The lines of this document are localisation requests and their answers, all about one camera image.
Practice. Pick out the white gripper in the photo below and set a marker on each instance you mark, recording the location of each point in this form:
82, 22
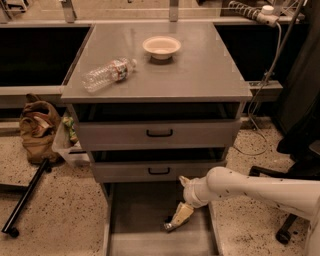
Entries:
189, 194

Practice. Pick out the silver redbull can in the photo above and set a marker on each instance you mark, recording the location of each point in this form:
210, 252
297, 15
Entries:
168, 226

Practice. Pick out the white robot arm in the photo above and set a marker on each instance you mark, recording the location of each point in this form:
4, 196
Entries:
296, 196

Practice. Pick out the middle grey drawer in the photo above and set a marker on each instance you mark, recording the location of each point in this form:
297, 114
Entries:
153, 165

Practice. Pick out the grey drawer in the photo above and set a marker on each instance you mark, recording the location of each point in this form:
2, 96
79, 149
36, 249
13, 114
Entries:
137, 213
153, 165
97, 133

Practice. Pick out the bottom grey drawer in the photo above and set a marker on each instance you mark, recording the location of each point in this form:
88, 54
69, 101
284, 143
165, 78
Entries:
137, 213

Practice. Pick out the top grey drawer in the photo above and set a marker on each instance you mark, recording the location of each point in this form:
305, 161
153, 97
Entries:
97, 133

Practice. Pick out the grey drawer cabinet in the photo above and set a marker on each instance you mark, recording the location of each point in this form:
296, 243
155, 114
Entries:
199, 82

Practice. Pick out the clear plastic bin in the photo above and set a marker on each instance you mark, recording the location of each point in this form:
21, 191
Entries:
73, 154

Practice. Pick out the black office chair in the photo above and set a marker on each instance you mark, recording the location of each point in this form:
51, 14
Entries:
302, 144

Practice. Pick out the green snack packet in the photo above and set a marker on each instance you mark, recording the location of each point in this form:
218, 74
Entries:
69, 124

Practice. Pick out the clear plastic water bottle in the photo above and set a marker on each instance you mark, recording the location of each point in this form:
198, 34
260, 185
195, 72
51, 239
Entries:
115, 71

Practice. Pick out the white paper bowl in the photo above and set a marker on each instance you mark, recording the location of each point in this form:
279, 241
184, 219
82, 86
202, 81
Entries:
161, 47

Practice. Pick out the black metal leg with caster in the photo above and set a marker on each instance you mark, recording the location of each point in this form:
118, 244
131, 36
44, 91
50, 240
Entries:
25, 193

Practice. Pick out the grey metal post middle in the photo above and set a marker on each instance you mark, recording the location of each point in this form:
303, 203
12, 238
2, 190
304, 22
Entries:
173, 10

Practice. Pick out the grey metal post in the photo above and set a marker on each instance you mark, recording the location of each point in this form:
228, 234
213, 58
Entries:
173, 10
68, 10

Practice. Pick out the white ribbed hose fixture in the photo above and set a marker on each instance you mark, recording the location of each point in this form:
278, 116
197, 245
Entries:
264, 15

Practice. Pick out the grey metal post left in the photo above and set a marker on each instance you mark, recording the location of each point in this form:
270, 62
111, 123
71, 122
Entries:
68, 10

